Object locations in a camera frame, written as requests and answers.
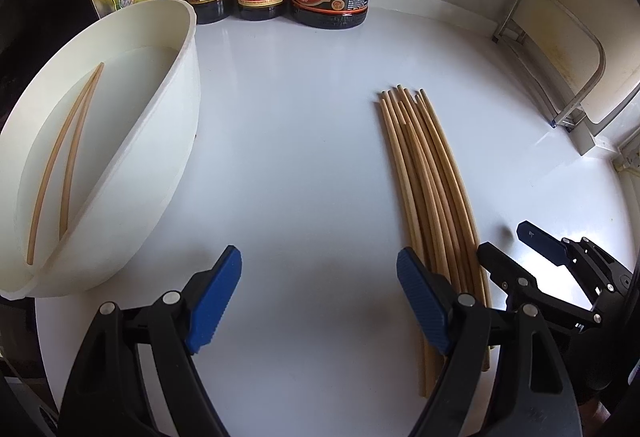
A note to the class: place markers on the bundle of wooden chopsticks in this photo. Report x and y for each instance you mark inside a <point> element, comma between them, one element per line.
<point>430,177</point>

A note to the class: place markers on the metal rack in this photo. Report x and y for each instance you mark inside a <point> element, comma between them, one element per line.
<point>567,117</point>

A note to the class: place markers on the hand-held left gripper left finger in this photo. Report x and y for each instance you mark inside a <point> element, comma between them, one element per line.
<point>212,297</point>

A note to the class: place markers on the white plastic basin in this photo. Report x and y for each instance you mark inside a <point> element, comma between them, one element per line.
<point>150,142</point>

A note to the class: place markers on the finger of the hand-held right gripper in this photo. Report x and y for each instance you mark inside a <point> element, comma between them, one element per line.
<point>505,267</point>
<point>540,239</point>

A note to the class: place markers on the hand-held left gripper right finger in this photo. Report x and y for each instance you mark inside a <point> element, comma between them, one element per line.
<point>422,297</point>

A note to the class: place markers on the wooden chopstick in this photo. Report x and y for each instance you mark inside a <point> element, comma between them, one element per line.
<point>50,167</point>
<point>67,172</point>

